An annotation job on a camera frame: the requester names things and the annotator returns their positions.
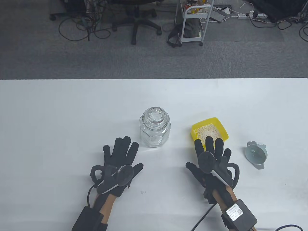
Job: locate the person's right hand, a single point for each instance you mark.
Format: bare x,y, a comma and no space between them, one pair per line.
209,144

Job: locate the person's left hand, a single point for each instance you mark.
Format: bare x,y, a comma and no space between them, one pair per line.
120,154

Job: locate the white rice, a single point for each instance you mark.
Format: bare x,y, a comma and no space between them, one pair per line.
208,131

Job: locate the yellow plastic container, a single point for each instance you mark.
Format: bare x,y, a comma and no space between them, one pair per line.
220,125

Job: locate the clear glass jar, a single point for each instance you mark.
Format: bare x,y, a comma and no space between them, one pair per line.
155,134

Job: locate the grey funnel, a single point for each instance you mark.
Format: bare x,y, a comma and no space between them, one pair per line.
256,155

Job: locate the clear glass jar lid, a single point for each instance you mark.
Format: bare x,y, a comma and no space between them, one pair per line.
155,115

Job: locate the person's right forearm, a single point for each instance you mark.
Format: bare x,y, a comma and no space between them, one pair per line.
222,199

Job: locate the person's left forearm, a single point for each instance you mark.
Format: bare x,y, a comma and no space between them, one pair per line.
108,207

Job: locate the black round hand tracker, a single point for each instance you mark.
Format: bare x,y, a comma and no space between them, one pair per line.
205,161
125,174

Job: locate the white utility cart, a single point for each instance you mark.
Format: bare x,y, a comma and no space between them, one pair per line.
192,39

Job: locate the black bag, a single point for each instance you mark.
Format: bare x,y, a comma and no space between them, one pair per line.
174,33

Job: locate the black office chair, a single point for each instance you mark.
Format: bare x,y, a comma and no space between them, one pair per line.
134,24

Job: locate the white power strip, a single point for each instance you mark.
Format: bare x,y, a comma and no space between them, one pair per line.
242,16
261,16

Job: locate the colourful packets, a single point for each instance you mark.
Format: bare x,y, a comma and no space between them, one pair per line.
197,9

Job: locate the black equipment case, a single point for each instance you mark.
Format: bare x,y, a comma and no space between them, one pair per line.
276,7

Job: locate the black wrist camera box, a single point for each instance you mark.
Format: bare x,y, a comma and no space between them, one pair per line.
86,220
241,215

